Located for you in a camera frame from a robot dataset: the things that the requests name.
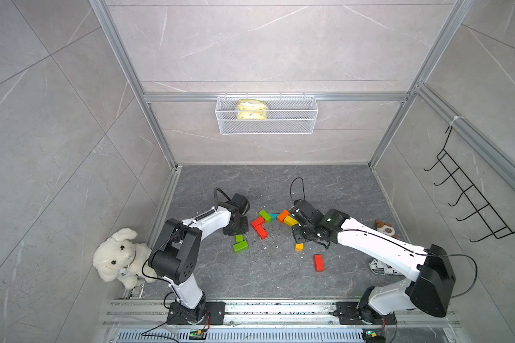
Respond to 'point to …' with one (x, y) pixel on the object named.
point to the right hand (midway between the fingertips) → (298, 232)
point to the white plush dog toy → (121, 258)
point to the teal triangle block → (273, 216)
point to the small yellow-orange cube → (299, 247)
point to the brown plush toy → (385, 229)
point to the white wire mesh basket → (287, 115)
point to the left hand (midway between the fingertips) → (243, 227)
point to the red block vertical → (319, 264)
